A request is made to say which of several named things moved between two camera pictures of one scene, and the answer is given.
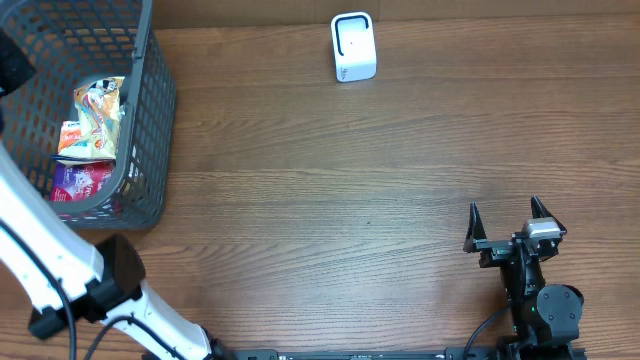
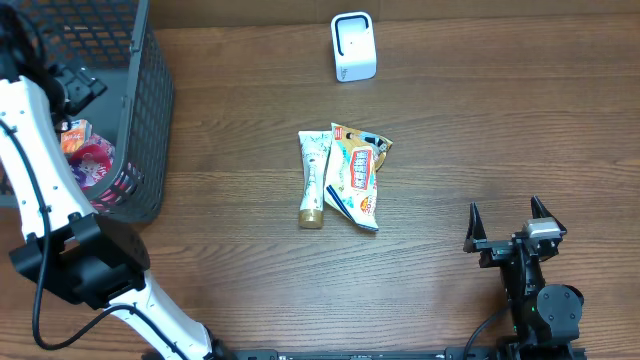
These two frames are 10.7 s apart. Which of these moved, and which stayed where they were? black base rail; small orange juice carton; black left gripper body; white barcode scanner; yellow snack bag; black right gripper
Moved: black left gripper body; yellow snack bag
Stayed: small orange juice carton; black base rail; black right gripper; white barcode scanner
